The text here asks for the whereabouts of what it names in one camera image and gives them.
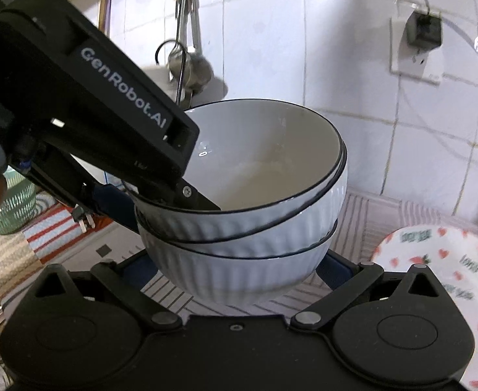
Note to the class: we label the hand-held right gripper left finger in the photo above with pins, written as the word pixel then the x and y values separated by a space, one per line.
pixel 139 275

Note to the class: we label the metal ladle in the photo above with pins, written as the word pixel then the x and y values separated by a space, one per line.
pixel 192 67

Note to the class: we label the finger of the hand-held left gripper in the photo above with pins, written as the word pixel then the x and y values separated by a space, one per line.
pixel 108 201
pixel 190 197

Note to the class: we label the red striped cloth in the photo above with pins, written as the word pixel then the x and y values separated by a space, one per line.
pixel 51 228

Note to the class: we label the white wall socket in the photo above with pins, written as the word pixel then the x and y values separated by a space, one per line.
pixel 418 65

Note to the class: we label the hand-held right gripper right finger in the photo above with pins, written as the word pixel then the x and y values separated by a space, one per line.
pixel 336 271

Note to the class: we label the white ribbed bowl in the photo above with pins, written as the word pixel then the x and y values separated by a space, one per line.
pixel 263 159
pixel 239 277

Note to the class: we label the white carrot print plate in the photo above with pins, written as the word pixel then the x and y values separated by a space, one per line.
pixel 446 277

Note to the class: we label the green plastic basket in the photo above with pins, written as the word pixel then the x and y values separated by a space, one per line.
pixel 15 207

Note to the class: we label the black power adapter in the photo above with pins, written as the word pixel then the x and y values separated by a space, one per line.
pixel 424 28

